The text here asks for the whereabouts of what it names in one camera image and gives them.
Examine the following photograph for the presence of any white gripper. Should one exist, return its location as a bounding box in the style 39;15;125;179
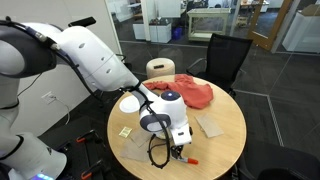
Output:
169;123;194;161

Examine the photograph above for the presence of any marker with red cap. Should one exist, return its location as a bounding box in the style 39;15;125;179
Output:
177;156;200;166

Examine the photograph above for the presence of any brown paper napkin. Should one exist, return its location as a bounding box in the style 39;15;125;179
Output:
129;128;153;148

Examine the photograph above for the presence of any grey cloth patch right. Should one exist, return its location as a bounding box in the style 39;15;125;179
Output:
194;113;225;139

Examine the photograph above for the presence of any grey cloth patch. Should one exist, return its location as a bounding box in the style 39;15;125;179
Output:
194;113;225;139
119;138;151;163

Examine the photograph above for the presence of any grey cloth patch left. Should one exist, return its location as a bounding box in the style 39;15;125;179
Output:
119;138;151;163

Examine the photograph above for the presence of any pale yellow sachet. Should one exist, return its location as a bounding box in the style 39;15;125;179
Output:
118;126;133;139

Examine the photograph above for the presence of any red cloth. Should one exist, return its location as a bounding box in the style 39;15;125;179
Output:
143;73;214;110

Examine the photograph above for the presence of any large white plate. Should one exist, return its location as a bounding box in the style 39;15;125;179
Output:
119;94;141;114

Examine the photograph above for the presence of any black robot cart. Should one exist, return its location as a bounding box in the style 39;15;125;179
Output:
39;128;114;180

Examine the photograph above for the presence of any black mesh office chair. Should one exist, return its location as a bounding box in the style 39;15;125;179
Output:
185;33;254;98
236;139;320;180

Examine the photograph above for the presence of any blue bin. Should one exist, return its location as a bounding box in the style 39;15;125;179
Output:
172;26;184;41

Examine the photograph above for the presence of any low white cabinet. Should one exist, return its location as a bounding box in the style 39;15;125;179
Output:
132;21;173;44

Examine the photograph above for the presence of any wooden glass door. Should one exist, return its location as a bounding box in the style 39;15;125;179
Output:
247;0;294;52

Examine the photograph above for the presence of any pale green cart table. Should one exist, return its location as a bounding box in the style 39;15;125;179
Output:
186;7;232;42

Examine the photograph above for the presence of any tall white cabinet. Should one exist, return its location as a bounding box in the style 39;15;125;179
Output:
282;4;320;54

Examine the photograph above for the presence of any cardboard box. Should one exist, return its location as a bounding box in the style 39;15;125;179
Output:
301;3;320;17

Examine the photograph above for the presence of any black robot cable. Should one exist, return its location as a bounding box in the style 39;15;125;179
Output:
0;15;172;170

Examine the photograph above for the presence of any orange handled clamp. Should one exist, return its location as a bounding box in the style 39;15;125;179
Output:
80;159;109;180
75;130;103;145

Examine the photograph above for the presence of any white power cord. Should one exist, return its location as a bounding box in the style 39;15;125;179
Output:
53;95;72;126

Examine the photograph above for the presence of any white wall socket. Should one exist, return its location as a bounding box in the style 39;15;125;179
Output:
40;91;57;105

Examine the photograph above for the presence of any black mounting bracket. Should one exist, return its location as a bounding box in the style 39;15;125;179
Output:
68;16;97;28

